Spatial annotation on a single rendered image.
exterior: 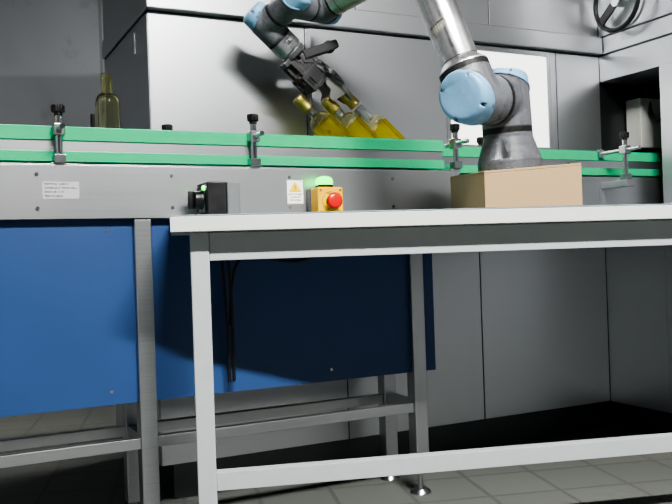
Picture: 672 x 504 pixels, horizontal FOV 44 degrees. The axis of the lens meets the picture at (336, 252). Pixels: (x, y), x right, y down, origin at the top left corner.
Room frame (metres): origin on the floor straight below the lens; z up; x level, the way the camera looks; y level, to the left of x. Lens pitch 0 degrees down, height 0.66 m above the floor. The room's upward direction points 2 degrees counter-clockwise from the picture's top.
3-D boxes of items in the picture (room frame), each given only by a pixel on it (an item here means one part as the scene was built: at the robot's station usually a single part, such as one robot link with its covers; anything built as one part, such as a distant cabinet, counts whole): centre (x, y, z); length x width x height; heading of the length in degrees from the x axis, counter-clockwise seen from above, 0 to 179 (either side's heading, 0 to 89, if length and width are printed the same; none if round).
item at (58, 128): (1.80, 0.60, 0.94); 0.07 x 0.04 x 0.13; 26
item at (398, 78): (2.61, -0.34, 1.15); 0.90 x 0.03 x 0.34; 116
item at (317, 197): (2.06, 0.02, 0.79); 0.07 x 0.07 x 0.07; 26
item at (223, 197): (1.94, 0.27, 0.79); 0.08 x 0.08 x 0.08; 26
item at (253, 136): (2.01, 0.18, 0.94); 0.07 x 0.04 x 0.13; 26
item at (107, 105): (2.12, 0.58, 1.01); 0.06 x 0.06 x 0.26; 28
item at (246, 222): (2.59, -0.29, 0.73); 1.58 x 1.52 x 0.04; 101
